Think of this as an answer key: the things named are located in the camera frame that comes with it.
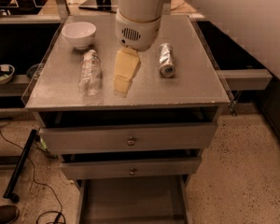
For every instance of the grey top drawer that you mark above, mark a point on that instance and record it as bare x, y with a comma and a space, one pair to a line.
103, 139

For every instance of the white ceramic bowl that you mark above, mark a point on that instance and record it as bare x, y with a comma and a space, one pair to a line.
79, 34

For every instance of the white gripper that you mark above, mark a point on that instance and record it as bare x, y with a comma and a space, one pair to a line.
136, 33

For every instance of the grey drawer cabinet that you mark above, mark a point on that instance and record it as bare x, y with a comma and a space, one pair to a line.
195, 93

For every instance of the silver crushed can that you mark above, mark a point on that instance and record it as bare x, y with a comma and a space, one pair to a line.
167, 67

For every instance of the bowl with items on shelf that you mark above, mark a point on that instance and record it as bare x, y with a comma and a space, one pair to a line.
6, 73

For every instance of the brown shoe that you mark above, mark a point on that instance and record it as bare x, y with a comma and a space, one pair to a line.
8, 214

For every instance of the clear plastic water bottle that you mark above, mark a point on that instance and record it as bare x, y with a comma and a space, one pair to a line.
91, 74

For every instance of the grey side shelf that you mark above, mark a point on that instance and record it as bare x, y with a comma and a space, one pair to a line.
246, 79

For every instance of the grey middle drawer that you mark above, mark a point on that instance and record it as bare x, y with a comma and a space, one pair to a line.
119, 169

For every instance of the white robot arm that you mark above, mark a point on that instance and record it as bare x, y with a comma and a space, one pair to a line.
252, 24

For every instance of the grey bottom drawer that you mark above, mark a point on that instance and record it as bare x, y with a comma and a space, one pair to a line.
135, 200

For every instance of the grey drawer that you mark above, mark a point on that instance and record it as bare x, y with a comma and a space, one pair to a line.
119, 169
103, 139
135, 200

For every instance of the black bar on floor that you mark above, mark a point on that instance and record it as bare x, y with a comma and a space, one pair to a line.
9, 193

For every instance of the black monitor stand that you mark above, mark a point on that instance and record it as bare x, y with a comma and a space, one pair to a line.
100, 5

